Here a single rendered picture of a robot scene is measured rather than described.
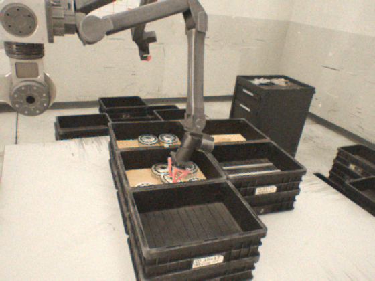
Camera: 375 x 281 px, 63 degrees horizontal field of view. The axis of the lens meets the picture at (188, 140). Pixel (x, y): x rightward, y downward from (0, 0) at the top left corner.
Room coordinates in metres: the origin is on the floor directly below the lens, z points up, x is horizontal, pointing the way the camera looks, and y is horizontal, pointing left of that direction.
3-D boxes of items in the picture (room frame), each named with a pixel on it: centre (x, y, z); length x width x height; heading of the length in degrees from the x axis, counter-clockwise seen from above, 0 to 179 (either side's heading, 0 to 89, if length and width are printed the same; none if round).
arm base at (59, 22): (0.99, 0.43, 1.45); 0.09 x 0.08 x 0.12; 28
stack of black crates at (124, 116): (2.69, 0.64, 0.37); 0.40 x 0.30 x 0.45; 118
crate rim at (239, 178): (1.25, -0.30, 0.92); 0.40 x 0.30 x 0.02; 112
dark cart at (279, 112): (2.93, -0.76, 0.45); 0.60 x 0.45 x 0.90; 118
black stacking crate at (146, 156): (1.10, 0.06, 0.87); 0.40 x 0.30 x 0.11; 112
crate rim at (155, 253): (0.82, -0.05, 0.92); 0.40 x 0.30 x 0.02; 112
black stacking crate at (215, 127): (1.53, -0.19, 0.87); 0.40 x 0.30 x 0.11; 112
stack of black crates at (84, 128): (2.15, 0.80, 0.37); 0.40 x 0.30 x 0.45; 118
